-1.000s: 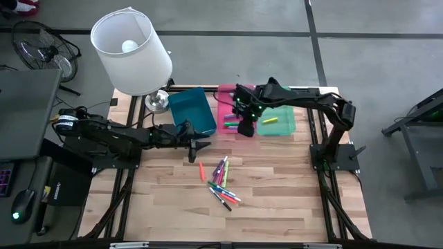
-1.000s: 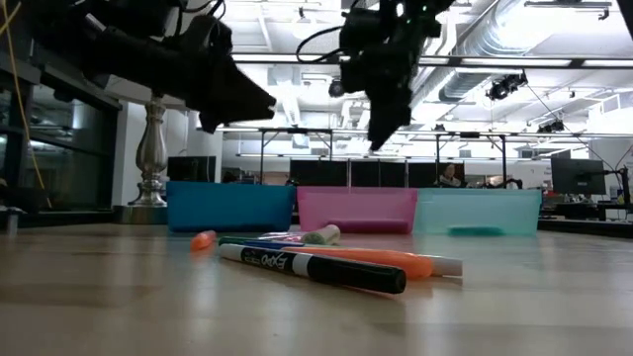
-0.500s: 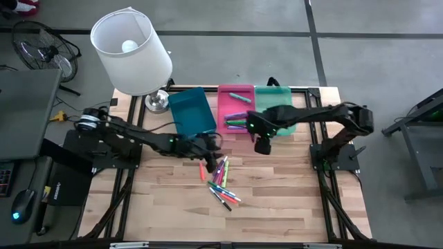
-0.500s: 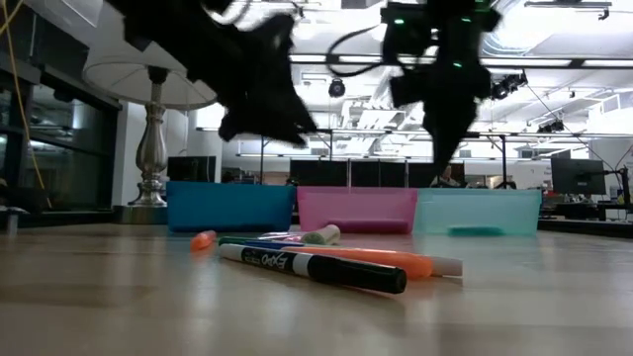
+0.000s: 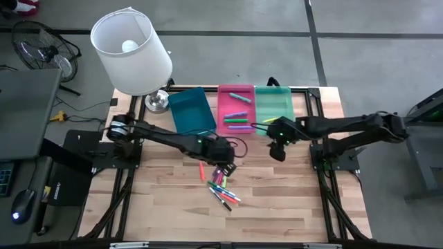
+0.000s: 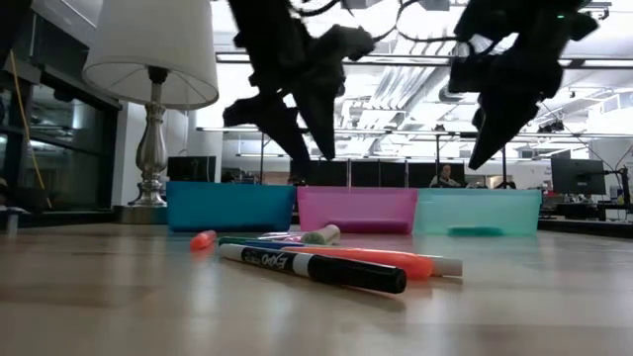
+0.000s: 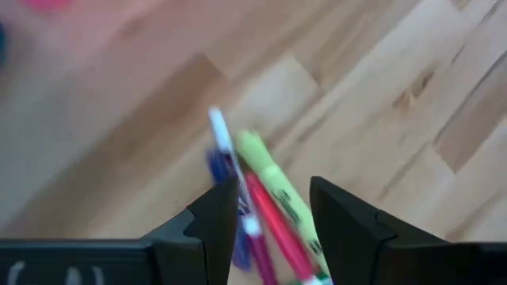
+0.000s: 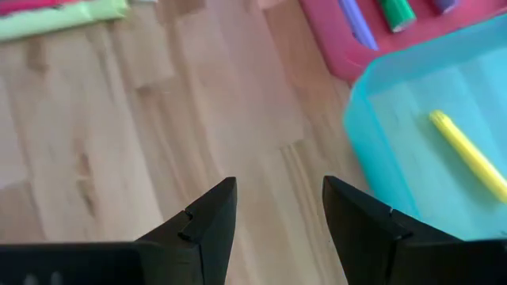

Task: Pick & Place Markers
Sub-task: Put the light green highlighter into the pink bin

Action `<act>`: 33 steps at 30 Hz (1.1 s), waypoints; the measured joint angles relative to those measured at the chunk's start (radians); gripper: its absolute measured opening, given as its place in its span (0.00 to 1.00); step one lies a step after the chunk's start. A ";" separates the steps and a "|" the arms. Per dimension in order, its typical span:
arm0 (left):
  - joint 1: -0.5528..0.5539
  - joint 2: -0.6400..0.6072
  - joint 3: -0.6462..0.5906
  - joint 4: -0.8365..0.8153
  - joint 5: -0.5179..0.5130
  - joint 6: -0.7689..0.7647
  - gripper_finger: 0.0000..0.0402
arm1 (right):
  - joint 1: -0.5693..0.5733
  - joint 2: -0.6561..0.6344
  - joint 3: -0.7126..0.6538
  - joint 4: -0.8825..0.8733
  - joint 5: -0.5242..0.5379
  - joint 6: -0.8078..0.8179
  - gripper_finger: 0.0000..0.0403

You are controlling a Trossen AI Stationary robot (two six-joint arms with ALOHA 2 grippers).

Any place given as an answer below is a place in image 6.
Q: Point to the teal plastic bin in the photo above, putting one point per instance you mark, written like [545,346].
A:
[475,207]

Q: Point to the orange Expo marker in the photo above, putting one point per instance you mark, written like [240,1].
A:
[376,258]

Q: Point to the overhead beam with light strips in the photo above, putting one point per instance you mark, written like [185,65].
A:
[420,60]

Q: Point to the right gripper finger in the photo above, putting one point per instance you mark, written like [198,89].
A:
[499,123]

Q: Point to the pink plastic bin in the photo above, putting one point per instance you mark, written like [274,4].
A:
[356,205]

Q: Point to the black Expo marker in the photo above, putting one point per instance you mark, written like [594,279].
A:
[321,269]

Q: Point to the green Expo marker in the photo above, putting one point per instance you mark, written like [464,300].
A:
[232,240]

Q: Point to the orange highlighter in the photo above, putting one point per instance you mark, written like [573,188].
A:
[203,240]

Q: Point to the black monitor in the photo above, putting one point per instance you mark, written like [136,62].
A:
[190,170]

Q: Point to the black partition panels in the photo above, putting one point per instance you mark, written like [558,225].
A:
[376,174]

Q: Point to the black monitor on arm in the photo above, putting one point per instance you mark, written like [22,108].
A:
[578,175]

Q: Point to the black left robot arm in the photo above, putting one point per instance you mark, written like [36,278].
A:
[257,20]

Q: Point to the background rig frame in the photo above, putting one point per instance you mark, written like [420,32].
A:
[222,129]

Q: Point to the dark background desk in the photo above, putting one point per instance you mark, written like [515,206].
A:
[583,212]

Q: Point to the blue plastic bin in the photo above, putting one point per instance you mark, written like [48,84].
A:
[227,205]

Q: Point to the white shade table lamp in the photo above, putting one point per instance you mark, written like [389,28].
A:
[148,49]

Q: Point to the black overhead camera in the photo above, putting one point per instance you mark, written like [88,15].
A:
[551,127]

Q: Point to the thin yellow highlighter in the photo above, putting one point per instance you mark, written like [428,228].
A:
[475,231]

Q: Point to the person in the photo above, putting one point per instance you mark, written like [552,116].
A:
[445,177]

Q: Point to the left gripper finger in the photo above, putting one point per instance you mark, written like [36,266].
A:
[324,114]
[277,116]

